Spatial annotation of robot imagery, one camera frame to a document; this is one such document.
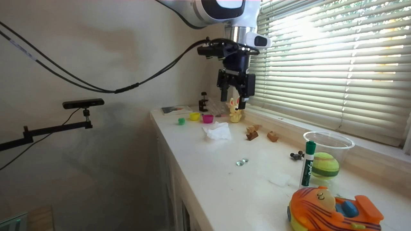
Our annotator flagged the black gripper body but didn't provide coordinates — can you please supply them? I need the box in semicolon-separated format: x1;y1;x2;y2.
216;53;257;96

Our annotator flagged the clear plastic cup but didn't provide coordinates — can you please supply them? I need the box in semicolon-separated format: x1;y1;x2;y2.
302;130;357;181

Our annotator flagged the yellow-green tennis ball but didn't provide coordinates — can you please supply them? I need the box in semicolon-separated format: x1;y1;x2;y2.
311;151;340;178

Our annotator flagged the small tan toy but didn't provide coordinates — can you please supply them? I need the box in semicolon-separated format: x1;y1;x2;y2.
266;130;280;144

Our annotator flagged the black stereo camera bar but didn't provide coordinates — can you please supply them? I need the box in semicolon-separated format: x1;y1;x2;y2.
62;97;105;110

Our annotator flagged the aluminium rail frame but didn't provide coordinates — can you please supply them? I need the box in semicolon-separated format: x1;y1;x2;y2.
0;212;30;231

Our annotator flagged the yellow bunny figure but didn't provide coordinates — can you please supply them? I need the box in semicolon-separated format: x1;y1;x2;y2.
225;96;244;124

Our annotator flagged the brown wooden toy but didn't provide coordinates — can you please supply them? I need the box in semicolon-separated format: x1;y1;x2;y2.
244;123;261;141

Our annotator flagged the black camera on stand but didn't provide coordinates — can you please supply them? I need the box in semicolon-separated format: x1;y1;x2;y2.
198;90;211;113

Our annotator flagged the yellow bowl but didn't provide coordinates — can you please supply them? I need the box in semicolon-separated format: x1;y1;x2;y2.
186;112;203;123

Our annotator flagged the thin black camera cable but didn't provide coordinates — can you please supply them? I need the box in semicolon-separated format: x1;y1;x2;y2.
0;108;85;172

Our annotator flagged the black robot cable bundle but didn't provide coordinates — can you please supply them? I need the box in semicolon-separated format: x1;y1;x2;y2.
0;20;224;95

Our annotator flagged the white counter cabinet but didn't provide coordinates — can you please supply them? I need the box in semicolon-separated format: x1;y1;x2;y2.
149;106;411;231

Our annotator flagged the grey flat object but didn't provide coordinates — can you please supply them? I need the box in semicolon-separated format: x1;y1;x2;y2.
161;105;184;114

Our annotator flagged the white cloth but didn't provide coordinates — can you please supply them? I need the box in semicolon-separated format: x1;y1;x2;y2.
202;121;234;144

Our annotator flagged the green marker pen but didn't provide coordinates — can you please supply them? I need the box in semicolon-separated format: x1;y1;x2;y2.
301;140;317;187

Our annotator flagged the small black object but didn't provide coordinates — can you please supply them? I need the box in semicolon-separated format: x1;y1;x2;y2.
289;150;306;163

